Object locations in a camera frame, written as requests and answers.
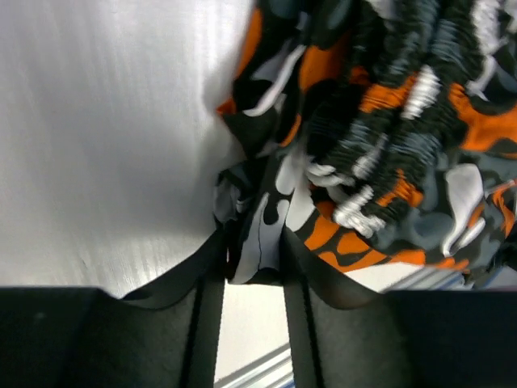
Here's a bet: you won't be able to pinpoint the aluminium mounting rail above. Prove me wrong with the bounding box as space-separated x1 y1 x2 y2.
213 264 472 387

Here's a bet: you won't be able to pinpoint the orange black patterned shorts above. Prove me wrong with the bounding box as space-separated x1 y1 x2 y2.
214 1 516 284

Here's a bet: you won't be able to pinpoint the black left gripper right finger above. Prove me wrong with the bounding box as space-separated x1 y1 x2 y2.
280 230 516 387

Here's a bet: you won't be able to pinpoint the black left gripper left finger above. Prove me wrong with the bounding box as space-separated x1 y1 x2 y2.
1 231 226 387

